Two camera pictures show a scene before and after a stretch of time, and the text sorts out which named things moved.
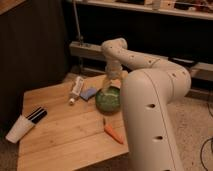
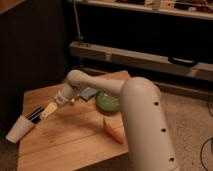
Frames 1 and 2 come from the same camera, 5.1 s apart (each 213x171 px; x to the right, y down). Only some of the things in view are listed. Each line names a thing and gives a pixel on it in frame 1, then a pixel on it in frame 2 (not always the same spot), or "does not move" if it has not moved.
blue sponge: (89, 93) does not move
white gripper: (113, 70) -> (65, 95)
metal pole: (79, 35) does not move
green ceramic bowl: (108, 100) does not move
